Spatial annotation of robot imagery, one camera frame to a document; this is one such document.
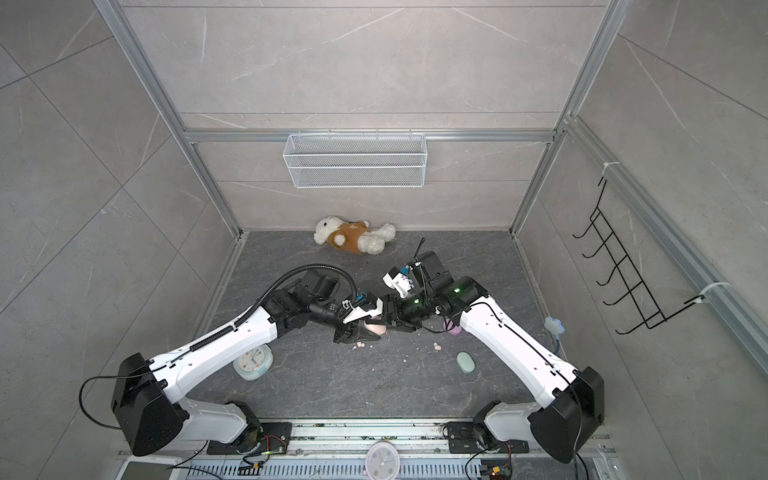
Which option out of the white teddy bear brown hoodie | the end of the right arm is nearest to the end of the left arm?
the end of the right arm

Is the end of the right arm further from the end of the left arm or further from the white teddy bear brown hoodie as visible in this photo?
the white teddy bear brown hoodie

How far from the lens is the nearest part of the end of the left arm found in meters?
0.60

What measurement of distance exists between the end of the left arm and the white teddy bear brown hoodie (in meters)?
0.42

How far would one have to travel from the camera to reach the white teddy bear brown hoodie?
1.03m
